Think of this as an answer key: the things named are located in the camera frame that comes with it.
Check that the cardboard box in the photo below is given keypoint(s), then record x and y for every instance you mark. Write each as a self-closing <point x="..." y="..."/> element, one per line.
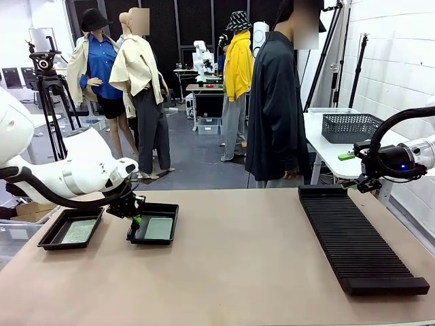
<point x="34" y="212"/>

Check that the thin black light stand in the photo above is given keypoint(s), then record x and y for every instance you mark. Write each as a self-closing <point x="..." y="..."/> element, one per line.
<point x="358" y="68"/>

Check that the black slotted board rack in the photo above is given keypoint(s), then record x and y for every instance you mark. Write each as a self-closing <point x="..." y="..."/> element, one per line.
<point x="353" y="237"/>

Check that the black ESD tray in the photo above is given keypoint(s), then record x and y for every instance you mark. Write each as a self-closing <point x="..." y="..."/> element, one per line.
<point x="51" y="237"/>
<point x="136" y="234"/>

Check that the mannequin with yellow jacket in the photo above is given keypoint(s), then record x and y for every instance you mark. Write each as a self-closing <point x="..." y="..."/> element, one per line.
<point x="236" y="68"/>

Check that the tall black tripod stand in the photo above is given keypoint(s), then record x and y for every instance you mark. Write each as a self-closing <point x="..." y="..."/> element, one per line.
<point x="326" y="57"/>

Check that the person in black coat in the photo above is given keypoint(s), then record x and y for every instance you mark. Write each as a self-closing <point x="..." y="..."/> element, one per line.
<point x="275" y="102"/>

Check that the clear flat plastic box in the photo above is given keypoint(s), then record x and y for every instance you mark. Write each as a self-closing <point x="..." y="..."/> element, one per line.
<point x="333" y="110"/>

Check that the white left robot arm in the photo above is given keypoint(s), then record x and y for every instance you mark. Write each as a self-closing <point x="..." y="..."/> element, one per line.
<point x="78" y="169"/>

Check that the green perforated circuit board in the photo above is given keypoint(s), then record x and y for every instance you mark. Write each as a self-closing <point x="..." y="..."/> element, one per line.
<point x="78" y="231"/>
<point x="159" y="228"/>

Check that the white cylindrical appliance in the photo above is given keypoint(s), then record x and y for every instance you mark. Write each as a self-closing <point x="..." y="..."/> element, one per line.
<point x="261" y="35"/>

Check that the background desk with black panel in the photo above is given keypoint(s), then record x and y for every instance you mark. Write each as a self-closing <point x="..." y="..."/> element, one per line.
<point x="207" y="102"/>

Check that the mannequin with blue shirt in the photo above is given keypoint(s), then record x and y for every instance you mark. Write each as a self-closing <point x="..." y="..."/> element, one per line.
<point x="100" y="68"/>

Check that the black brimmed hat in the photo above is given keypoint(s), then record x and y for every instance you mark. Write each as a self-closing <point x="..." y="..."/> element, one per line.
<point x="93" y="20"/>

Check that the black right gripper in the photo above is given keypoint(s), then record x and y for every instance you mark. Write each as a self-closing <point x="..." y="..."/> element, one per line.
<point x="391" y="159"/>

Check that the person's left hand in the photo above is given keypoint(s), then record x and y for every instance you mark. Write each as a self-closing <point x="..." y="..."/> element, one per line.
<point x="291" y="175"/>

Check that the grey mesh basket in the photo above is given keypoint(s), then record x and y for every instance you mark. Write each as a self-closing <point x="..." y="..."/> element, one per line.
<point x="351" y="127"/>

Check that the small white background robot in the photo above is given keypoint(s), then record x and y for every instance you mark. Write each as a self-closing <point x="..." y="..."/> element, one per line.
<point x="202" y="61"/>

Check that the patterned bucket hat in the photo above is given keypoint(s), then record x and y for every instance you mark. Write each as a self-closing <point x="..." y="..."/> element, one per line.
<point x="239" y="21"/>

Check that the black camera tripod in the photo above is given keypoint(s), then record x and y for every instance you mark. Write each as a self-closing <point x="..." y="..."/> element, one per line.
<point x="47" y="78"/>

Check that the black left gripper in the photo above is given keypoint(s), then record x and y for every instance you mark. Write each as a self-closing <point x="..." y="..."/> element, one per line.
<point x="124" y="207"/>

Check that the clear storage bin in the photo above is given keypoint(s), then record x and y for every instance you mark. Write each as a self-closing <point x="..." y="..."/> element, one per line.
<point x="208" y="126"/>

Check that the mannequin with cream jacket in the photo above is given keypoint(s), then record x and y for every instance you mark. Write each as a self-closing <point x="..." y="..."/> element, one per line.
<point x="142" y="85"/>

